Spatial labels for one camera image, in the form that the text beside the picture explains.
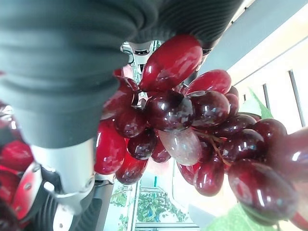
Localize red grape bunch green leaves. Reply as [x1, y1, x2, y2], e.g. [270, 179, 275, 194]
[0, 33, 308, 231]

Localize white window frame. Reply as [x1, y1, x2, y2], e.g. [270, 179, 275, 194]
[234, 68, 308, 130]

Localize right robot hand black cloth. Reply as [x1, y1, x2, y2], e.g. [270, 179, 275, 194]
[0, 0, 256, 231]

